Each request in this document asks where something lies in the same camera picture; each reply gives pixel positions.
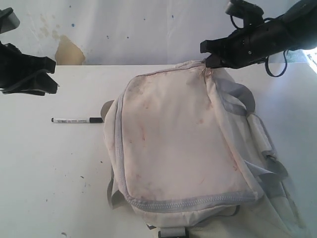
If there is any black and white marker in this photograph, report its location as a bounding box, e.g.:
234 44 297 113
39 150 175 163
51 117 104 123

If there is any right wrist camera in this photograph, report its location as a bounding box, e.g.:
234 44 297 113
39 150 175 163
225 0 264 27

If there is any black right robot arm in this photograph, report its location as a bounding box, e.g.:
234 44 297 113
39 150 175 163
200 0 317 69

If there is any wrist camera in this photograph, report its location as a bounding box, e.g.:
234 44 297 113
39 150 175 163
0 7 20 34
225 0 264 27

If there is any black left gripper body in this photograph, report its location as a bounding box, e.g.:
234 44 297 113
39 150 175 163
0 43 35 93

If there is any white fabric backpack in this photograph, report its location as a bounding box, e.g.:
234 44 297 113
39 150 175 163
101 61 311 238

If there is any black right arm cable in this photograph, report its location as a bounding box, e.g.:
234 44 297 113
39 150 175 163
264 48 289 77

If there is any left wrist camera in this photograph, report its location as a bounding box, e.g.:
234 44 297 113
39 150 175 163
0 7 20 34

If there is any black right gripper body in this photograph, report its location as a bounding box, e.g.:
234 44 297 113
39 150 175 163
200 19 295 68

